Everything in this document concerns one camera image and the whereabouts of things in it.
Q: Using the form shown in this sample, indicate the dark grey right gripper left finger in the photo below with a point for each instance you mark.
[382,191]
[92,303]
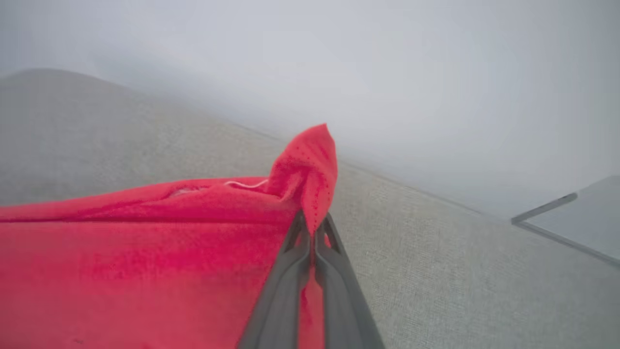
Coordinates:
[283,300]

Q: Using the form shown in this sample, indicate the red white basketball jersey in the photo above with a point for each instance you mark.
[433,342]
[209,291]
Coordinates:
[145,266]

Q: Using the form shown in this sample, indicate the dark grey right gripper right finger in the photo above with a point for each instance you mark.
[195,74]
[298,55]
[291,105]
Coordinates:
[341,300]

